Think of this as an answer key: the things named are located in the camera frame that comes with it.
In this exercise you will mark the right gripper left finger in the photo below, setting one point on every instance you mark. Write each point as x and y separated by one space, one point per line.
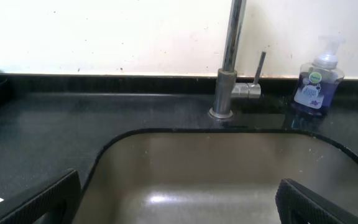
42 202

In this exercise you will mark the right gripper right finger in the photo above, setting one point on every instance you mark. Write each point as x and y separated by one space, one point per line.
303 205

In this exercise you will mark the steel sink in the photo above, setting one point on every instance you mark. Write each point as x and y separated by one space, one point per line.
216 174

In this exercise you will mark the steel tap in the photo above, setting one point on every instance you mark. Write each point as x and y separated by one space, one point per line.
224 93

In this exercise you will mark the blue soap bottle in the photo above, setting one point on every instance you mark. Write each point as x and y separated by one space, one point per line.
315 90

